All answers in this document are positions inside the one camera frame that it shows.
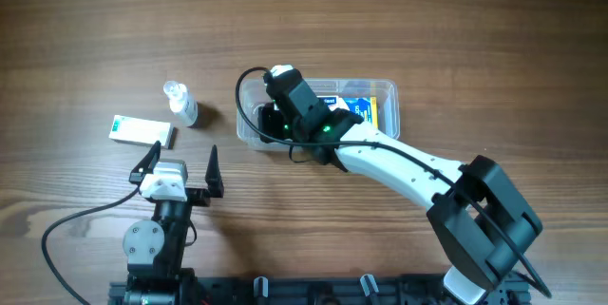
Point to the white green medicine box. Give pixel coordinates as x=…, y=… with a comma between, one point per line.
x=139, y=131

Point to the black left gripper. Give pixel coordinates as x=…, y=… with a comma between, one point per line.
x=198, y=195

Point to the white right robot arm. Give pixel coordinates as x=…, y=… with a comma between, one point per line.
x=482, y=221

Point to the white Hansaplast plaster box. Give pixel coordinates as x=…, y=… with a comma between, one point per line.
x=332, y=102

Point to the white dropper bottle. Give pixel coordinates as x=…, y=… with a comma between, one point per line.
x=181, y=102

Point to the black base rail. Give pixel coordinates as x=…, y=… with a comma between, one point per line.
x=366, y=289

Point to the clear plastic container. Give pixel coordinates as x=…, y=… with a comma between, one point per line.
x=253, y=96

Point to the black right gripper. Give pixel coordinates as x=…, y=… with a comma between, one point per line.
x=274, y=85

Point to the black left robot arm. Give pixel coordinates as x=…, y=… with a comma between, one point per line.
x=154, y=247

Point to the blue yellow VapoDrops packet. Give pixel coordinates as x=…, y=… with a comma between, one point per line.
x=365, y=107

